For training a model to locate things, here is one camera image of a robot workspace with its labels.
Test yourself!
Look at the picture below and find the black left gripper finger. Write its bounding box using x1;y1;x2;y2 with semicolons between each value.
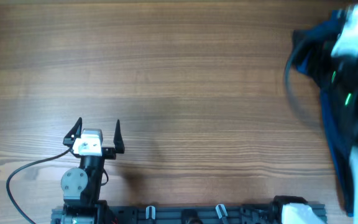
63;117;83;141
113;119;124;150

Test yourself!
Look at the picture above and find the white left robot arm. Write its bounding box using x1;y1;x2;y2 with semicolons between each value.
51;118;125;224

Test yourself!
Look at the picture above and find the dark blue clothes pile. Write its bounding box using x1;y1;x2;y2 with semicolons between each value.
291;9;358;217

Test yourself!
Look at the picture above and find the black aluminium mounting rail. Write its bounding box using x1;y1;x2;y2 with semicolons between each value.
50;203;328;224

